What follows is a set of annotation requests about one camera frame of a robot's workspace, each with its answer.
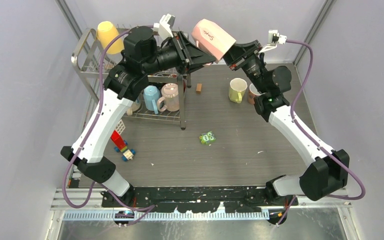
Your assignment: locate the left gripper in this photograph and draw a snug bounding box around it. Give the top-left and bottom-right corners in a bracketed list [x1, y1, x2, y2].
[141, 30, 216, 76]

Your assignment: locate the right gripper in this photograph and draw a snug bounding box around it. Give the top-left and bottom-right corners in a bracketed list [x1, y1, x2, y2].
[214, 40, 268, 95]

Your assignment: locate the salmon floral mug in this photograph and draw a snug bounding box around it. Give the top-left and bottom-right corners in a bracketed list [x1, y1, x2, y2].
[247, 83, 261, 105]

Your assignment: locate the pink faceted mug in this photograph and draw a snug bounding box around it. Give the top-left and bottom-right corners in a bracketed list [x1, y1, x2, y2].
[191, 19, 236, 63]

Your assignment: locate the lime green mug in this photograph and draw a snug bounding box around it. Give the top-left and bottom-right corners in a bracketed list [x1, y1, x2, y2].
[228, 78, 248, 104]

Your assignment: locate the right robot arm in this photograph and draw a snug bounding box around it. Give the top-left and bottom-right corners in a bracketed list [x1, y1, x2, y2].
[223, 40, 350, 205]

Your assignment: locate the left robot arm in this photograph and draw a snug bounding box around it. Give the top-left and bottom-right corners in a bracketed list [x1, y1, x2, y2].
[61, 26, 216, 207]

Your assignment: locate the steel two-tier dish rack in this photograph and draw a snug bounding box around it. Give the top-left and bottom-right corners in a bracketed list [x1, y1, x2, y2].
[71, 28, 192, 130]

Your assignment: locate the small wooden block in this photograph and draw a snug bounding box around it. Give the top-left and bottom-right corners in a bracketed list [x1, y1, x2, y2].
[195, 83, 202, 94]

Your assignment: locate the pale pink marbled mug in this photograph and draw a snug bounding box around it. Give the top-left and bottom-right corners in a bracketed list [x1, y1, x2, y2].
[156, 83, 180, 112]

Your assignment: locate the light blue mug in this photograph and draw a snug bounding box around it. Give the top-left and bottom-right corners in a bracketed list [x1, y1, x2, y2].
[143, 85, 160, 114]

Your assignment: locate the beige patterned mug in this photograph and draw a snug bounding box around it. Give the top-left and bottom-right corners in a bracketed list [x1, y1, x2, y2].
[126, 98, 142, 116]

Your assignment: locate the green owl toy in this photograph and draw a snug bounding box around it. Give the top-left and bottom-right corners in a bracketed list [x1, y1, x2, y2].
[199, 131, 216, 145]

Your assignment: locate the yellow cup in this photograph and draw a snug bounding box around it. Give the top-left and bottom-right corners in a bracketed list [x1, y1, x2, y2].
[97, 21, 124, 55]

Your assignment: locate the white grid brick piece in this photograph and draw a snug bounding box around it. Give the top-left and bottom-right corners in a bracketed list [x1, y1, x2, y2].
[114, 119, 126, 136]

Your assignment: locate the colourful brick toy car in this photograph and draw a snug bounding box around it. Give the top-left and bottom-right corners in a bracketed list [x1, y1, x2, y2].
[110, 130, 136, 162]

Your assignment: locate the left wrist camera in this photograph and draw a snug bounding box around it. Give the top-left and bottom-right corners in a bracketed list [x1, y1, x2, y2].
[152, 13, 176, 40]

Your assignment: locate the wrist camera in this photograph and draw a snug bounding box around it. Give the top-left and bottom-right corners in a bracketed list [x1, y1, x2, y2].
[259, 29, 288, 53]
[152, 13, 176, 40]

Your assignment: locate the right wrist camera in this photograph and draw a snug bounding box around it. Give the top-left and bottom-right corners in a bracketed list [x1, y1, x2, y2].
[259, 29, 288, 53]

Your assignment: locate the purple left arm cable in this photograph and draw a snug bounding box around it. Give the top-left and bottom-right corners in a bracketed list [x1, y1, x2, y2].
[61, 25, 157, 227]

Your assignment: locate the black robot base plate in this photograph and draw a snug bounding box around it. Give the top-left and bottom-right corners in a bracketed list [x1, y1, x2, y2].
[100, 186, 298, 214]

